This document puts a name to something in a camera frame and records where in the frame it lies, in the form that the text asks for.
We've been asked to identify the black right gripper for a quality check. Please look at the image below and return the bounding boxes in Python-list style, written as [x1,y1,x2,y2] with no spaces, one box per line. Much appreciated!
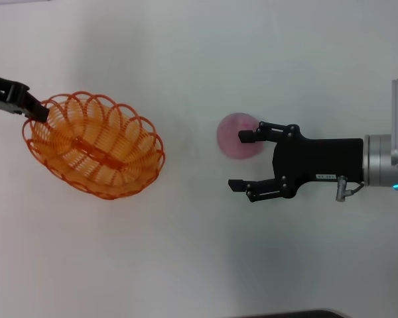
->
[228,121,365,203]

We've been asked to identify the pink peach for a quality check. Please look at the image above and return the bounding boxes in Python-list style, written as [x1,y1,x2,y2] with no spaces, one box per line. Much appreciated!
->
[216,112,265,161]

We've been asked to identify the orange woven plastic basket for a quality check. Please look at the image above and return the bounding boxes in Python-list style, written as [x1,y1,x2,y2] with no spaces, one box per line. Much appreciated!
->
[21,89,166,201]

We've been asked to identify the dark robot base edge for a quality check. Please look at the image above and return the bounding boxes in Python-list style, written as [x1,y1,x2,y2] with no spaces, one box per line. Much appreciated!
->
[241,309,344,318]

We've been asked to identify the right gripper cable with connector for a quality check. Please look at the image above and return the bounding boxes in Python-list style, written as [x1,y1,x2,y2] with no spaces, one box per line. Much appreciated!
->
[334,175,365,202]

